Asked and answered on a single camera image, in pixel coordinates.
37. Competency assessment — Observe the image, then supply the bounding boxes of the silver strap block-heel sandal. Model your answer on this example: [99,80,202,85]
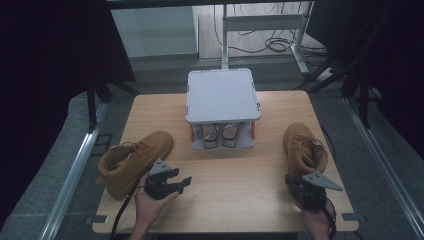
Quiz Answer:
[200,122,222,150]
[221,121,242,149]

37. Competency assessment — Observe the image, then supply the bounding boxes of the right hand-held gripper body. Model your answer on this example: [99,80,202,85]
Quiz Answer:
[284,171,345,213]

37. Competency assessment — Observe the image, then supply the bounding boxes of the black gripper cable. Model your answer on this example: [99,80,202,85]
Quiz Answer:
[324,196,338,240]
[109,178,148,240]

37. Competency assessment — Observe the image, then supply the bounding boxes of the aluminium floor rail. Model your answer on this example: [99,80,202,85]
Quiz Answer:
[342,95,424,236]
[39,99,112,240]

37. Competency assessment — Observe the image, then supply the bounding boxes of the dark curtain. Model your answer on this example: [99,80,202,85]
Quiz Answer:
[306,0,424,159]
[0,0,137,231]

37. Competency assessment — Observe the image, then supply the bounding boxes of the black floor cables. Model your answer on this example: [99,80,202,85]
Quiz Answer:
[213,3,329,59]

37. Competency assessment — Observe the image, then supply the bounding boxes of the person's left hand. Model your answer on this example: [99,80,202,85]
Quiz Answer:
[134,174,180,232]

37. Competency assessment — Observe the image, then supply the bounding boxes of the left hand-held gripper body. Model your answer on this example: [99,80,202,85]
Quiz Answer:
[144,157,184,201]

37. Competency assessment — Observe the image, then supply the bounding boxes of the person's right hand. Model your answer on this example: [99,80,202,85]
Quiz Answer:
[294,199,337,232]

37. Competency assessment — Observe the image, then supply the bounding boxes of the white metal desk frame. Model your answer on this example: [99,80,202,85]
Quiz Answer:
[220,1,312,75]

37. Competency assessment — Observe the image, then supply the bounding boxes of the black stand leg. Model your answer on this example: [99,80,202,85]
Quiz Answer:
[85,79,113,133]
[293,56,373,130]

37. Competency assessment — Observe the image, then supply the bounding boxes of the tan suede boot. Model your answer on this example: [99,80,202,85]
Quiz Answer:
[283,122,329,183]
[95,129,175,202]

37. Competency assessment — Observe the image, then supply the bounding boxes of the gray shoe rack orange legs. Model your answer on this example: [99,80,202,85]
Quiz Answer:
[185,68,262,151]

